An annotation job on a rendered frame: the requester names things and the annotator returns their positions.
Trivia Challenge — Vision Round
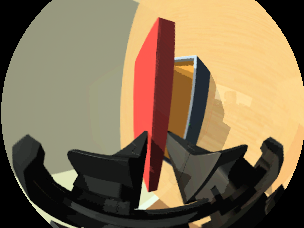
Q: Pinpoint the open white box with orange contents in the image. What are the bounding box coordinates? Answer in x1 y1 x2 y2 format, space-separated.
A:
168 55 211 145

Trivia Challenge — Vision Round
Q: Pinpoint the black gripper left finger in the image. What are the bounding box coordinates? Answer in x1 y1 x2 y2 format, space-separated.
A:
67 130 148 209

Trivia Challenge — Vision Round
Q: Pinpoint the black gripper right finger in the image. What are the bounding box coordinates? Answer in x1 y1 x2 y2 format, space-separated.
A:
167 131 248 205

